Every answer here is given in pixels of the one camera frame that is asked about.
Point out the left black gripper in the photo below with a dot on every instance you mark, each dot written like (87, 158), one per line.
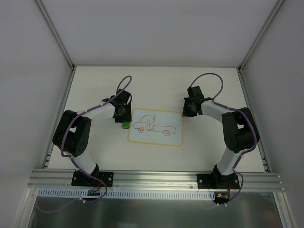
(123, 118)

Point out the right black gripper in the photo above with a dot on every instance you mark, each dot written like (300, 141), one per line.
(188, 110)

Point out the green whiteboard eraser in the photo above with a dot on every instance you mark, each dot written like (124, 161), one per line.
(126, 125)

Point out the yellow framed small whiteboard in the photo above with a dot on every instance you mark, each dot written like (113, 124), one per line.
(156, 127)

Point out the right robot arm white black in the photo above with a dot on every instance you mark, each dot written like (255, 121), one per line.
(239, 132)

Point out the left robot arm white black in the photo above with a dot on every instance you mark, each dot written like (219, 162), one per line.
(72, 136)

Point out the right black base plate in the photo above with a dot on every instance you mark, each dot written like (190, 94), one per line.
(211, 181)

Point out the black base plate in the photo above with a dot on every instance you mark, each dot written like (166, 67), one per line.
(81, 180)
(211, 181)

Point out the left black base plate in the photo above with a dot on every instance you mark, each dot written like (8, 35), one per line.
(81, 180)

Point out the left aluminium frame post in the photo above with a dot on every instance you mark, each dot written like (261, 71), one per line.
(51, 26)

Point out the aluminium frame post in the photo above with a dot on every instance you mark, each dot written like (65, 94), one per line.
(51, 26)
(271, 16)

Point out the white slotted cable duct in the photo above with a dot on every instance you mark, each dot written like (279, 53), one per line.
(127, 194)

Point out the aluminium mounting rail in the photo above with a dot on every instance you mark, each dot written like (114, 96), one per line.
(157, 180)

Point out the right aluminium frame post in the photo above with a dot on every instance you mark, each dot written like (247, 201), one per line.
(271, 16)

